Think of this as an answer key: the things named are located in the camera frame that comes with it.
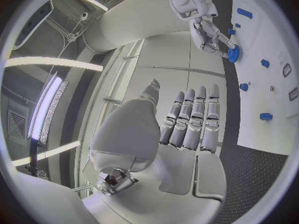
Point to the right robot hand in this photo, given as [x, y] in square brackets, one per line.
[205, 35]

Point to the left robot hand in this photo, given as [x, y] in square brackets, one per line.
[182, 171]

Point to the small blue peg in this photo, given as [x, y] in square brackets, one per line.
[237, 25]

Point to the large blue gear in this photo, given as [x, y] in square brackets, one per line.
[233, 55]

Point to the slim blue cylinder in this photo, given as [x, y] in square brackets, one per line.
[244, 13]

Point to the tall blue peg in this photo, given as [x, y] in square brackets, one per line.
[265, 63]

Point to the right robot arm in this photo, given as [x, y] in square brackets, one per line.
[186, 0]

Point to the white task board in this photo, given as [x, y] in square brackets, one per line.
[261, 97]

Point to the small blue gear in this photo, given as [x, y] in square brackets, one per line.
[244, 87]

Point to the blue plug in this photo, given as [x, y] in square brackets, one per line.
[265, 116]

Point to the black lamp stand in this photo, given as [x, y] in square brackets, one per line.
[34, 153]

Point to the glowing light bar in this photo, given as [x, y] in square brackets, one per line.
[44, 108]

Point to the small white round camera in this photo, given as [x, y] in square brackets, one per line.
[84, 16]

